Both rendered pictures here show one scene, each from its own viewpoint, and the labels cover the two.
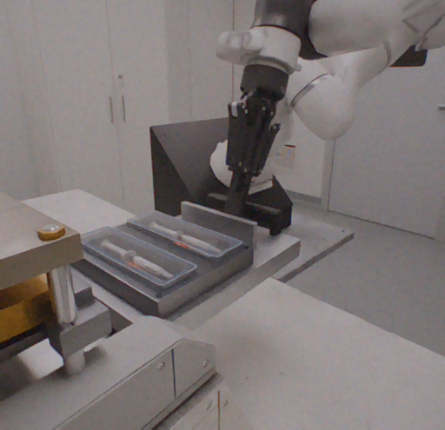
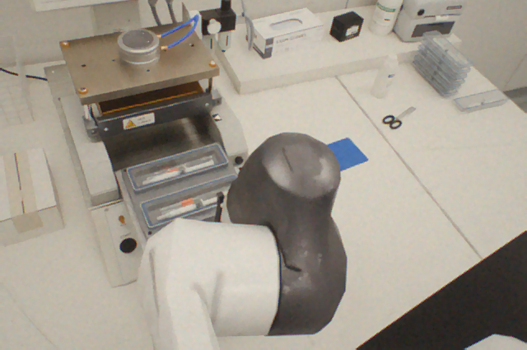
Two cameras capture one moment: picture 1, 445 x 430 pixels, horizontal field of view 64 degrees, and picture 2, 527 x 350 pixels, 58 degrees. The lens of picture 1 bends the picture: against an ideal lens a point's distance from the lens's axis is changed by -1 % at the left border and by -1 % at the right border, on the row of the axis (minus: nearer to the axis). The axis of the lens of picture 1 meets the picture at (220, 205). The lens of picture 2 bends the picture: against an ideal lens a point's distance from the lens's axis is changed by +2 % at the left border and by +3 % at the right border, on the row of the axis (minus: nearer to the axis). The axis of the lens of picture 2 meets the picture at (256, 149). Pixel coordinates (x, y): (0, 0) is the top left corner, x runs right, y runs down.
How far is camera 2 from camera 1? 0.94 m
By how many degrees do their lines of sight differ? 87
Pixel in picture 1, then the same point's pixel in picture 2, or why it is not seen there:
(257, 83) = not seen: hidden behind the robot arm
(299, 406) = (119, 328)
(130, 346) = (91, 150)
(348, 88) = not seen: outside the picture
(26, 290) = (104, 105)
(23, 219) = (107, 86)
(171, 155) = (476, 273)
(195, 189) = (425, 316)
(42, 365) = (149, 147)
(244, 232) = not seen: hidden behind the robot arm
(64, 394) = (81, 130)
